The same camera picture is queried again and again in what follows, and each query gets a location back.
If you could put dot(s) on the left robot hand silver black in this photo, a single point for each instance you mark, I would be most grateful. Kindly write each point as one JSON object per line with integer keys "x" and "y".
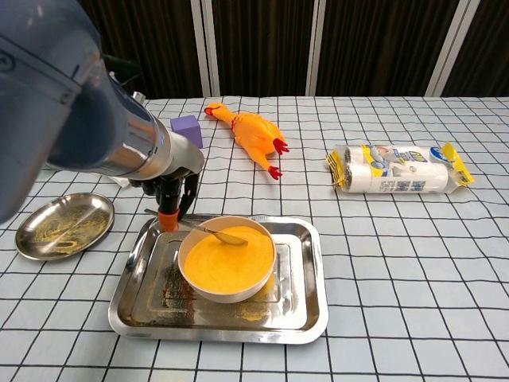
{"x": 185, "y": 159}

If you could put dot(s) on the small metal spoon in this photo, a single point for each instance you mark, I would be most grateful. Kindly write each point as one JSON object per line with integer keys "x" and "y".
{"x": 232, "y": 238}

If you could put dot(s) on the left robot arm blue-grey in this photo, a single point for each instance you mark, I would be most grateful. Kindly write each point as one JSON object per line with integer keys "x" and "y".
{"x": 59, "y": 99}

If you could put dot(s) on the bowl of yellow powder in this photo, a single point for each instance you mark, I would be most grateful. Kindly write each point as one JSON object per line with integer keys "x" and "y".
{"x": 226, "y": 270}

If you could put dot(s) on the rectangular steel tray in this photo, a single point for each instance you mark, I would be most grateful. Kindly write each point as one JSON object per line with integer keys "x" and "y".
{"x": 294, "y": 318}

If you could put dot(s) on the checkered light blue tablecloth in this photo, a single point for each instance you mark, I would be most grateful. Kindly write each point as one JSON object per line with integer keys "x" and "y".
{"x": 397, "y": 278}

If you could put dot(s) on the purple foam cube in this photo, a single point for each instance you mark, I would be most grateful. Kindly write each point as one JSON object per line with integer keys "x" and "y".
{"x": 187, "y": 125}

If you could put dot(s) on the orange rubber chicken toy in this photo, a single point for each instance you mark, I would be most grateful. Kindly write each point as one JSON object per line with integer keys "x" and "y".
{"x": 254, "y": 133}

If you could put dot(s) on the round steel plate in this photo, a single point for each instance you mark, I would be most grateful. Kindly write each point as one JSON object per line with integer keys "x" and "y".
{"x": 67, "y": 227}

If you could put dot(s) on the white trash bag rolls pack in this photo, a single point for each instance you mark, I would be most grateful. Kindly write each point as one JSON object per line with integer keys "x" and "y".
{"x": 397, "y": 169}

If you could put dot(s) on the dark folding screen white frame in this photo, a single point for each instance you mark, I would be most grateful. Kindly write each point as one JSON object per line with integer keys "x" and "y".
{"x": 258, "y": 40}

